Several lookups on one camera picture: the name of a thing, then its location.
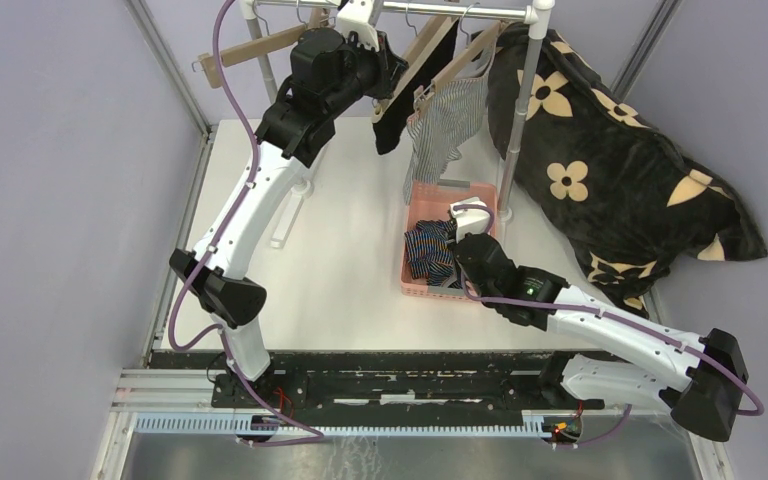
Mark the dark blue striped underwear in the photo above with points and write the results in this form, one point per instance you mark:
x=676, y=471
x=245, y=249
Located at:
x=429, y=255

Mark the black floral blanket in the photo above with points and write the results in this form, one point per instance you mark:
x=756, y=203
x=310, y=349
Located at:
x=629, y=199

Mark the metal clothes rack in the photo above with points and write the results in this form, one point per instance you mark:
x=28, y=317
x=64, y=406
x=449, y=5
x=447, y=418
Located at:
x=536, y=16

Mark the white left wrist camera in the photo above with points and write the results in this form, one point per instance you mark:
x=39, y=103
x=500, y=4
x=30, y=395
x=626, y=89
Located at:
x=356, y=22

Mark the pink plastic basket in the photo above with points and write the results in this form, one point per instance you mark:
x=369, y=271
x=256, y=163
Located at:
x=431, y=202

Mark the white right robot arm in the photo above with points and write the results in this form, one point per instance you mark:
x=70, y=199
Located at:
x=700, y=381

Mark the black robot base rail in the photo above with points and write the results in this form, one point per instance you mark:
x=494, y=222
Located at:
x=415, y=389

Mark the beige hanger of grey underwear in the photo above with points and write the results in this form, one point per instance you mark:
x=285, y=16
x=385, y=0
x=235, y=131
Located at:
x=486, y=39

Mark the beige hanger of black underwear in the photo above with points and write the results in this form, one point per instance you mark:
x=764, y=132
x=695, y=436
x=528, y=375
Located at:
x=429, y=52

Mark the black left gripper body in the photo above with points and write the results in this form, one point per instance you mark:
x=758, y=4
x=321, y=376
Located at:
x=367, y=73

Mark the black underwear beige waistband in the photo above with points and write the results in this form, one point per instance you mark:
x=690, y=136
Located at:
x=388, y=134

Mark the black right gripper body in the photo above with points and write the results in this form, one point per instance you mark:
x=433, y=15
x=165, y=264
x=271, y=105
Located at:
x=486, y=292

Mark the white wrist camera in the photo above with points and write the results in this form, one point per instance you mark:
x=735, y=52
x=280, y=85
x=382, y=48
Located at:
x=356, y=22
x=471, y=216

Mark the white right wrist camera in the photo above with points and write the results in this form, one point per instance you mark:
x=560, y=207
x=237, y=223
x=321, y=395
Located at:
x=471, y=216

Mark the empty beige clip hanger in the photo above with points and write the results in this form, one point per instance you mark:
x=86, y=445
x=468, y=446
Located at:
x=259, y=47

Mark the grey striped underwear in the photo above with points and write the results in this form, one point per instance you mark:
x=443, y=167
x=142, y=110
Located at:
x=451, y=117

